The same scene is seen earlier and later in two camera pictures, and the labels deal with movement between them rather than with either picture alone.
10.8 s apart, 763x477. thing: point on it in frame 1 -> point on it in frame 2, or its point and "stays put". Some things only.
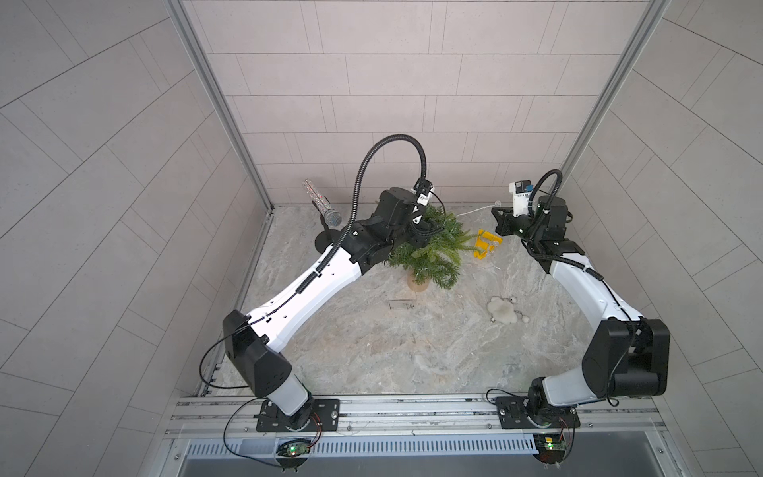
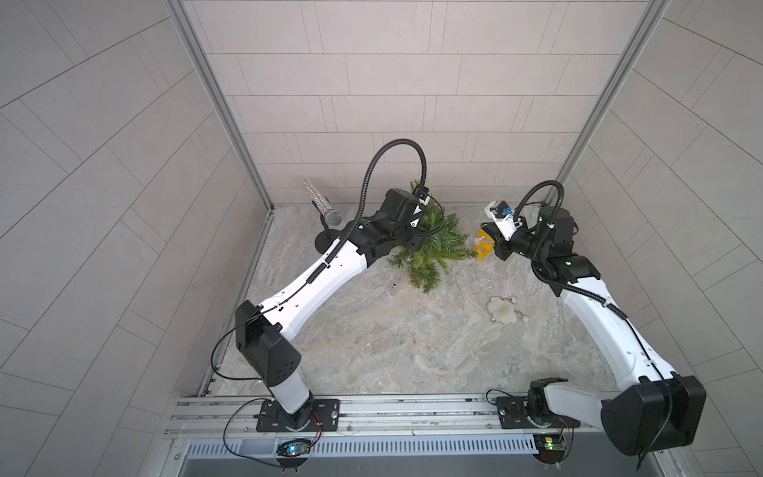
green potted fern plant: [435, 263] stays put
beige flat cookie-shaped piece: [502, 310] stays put
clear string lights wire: [497, 204] -> [480, 279]
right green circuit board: [551, 447] stays put
